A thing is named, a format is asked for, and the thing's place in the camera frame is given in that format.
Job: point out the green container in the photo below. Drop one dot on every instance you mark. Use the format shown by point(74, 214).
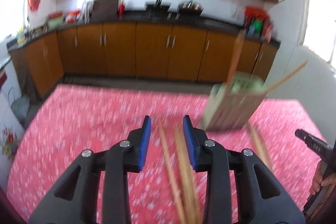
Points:
point(258, 26)

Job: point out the brown lower kitchen cabinets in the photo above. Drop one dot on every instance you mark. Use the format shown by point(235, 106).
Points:
point(133, 49)

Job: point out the red bowl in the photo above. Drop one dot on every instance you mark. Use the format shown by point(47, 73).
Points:
point(55, 14)

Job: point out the red white plastic bag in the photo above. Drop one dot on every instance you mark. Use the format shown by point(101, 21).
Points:
point(72, 16)

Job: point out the dark wooden cutting board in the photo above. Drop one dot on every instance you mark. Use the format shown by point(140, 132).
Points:
point(102, 9)

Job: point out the red thermos bottle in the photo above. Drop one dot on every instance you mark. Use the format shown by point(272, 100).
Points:
point(121, 8)

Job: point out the black countertop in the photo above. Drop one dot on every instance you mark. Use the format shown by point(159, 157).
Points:
point(143, 17)

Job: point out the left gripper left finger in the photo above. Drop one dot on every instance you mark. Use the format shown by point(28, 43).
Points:
point(74, 196)

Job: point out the bamboo chopstick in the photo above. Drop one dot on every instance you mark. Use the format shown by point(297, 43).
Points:
point(172, 179)
point(259, 145)
point(185, 177)
point(238, 45)
point(197, 210)
point(288, 76)

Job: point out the red plastic bag on bottles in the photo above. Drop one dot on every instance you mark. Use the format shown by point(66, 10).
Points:
point(256, 12)

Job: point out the person's right hand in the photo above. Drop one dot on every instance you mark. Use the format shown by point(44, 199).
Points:
point(318, 181)

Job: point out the green basin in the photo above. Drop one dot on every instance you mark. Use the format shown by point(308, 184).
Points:
point(55, 22)

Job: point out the perforated grey utensil holder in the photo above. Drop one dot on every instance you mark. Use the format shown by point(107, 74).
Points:
point(229, 108)

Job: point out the right window frame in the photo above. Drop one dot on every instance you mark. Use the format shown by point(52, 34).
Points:
point(318, 29)

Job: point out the black wok with handle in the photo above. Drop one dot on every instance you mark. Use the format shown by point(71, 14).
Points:
point(157, 6)

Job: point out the yellow detergent bottle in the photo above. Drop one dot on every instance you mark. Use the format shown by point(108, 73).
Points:
point(21, 36)

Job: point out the red oil bottle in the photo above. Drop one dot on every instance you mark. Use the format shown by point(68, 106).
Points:
point(267, 31)

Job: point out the dark lidded wok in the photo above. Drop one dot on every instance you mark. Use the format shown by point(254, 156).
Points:
point(190, 8)

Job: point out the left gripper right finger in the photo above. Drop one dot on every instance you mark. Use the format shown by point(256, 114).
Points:
point(261, 197)

